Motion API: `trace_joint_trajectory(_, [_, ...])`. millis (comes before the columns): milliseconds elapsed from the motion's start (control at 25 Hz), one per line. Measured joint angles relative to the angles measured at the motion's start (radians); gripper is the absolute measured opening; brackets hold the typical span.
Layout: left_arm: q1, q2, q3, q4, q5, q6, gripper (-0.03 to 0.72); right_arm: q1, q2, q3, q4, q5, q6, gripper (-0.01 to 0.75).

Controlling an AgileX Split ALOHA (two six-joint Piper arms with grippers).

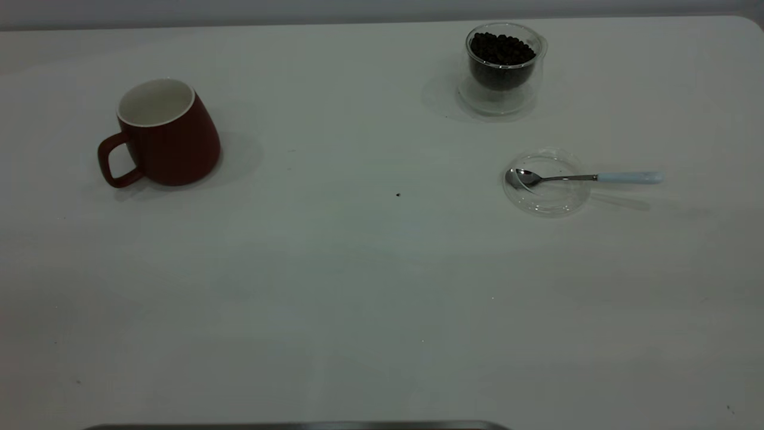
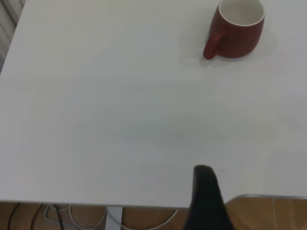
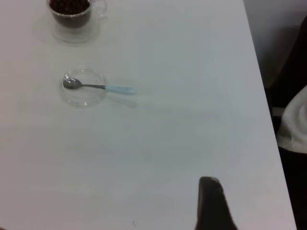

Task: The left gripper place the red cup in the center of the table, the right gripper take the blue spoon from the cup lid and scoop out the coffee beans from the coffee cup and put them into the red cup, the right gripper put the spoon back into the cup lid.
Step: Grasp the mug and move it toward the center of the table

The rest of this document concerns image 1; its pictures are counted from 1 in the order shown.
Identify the clear double-wall glass cup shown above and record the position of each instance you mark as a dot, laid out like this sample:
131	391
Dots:
501	103

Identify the clear glass saucer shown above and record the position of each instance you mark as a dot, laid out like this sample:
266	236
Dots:
555	201

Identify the pile of dark coffee beans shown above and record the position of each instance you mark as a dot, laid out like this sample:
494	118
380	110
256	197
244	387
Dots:
501	51

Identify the red ceramic mug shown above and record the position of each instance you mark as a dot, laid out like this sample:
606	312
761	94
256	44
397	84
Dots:
179	149

